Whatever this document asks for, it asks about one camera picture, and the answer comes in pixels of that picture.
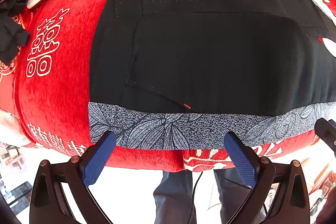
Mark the dark cloth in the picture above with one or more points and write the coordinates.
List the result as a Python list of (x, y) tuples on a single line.
[(11, 32)]

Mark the red printed sofa cover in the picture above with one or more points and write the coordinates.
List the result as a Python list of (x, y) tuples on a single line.
[(63, 87)]

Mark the black pants with patterned waistband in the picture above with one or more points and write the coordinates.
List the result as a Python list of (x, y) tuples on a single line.
[(210, 56)]

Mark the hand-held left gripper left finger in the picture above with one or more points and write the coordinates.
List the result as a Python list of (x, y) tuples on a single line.
[(97, 161)]

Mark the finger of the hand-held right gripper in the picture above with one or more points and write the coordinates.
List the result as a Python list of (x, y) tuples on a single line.
[(326, 132)]

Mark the person's legs in jeans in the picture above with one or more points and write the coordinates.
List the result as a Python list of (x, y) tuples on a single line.
[(173, 195)]

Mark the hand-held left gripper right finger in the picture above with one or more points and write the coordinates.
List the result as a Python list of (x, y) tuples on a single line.
[(241, 161)]

